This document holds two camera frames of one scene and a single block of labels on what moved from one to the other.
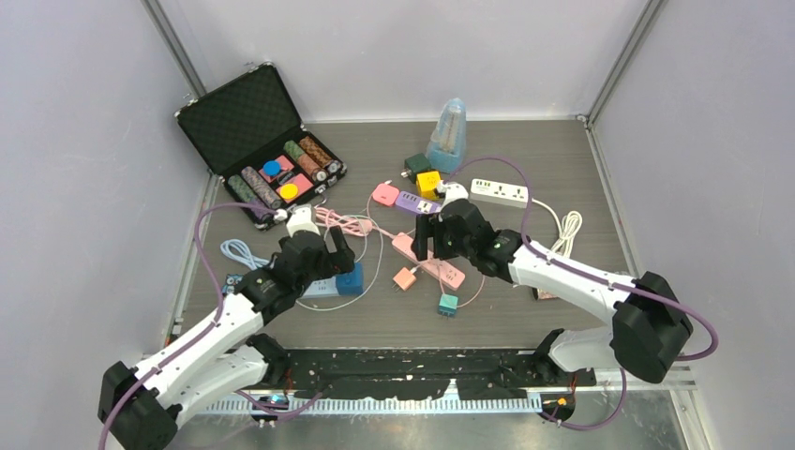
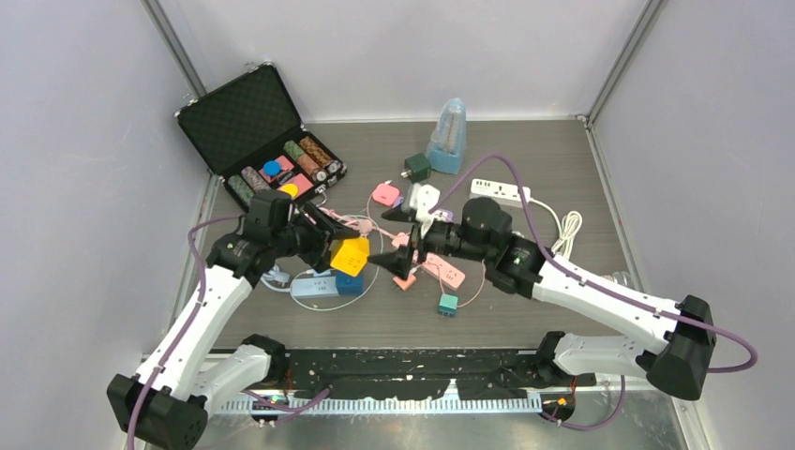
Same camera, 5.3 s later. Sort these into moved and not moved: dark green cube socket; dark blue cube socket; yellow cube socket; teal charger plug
Moved: yellow cube socket
Not moved: dark green cube socket; dark blue cube socket; teal charger plug
